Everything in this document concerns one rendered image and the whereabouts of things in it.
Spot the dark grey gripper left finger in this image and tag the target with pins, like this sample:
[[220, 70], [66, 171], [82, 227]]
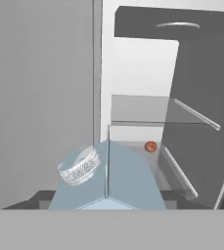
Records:
[[35, 199]]

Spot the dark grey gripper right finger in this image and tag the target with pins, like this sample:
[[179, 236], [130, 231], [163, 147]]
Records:
[[178, 199]]

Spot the pale blue milk carton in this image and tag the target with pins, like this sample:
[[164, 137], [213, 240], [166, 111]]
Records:
[[126, 175]]

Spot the glass fridge shelf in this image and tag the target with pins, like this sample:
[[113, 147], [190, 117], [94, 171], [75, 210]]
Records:
[[143, 109]]

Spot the grey fridge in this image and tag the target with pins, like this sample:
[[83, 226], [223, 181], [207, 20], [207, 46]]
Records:
[[201, 71]]

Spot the dark grey fridge drawer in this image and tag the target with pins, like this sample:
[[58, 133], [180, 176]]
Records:
[[214, 19]]

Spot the orange-red round fruit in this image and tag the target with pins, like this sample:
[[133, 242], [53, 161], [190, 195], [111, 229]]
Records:
[[150, 146]]

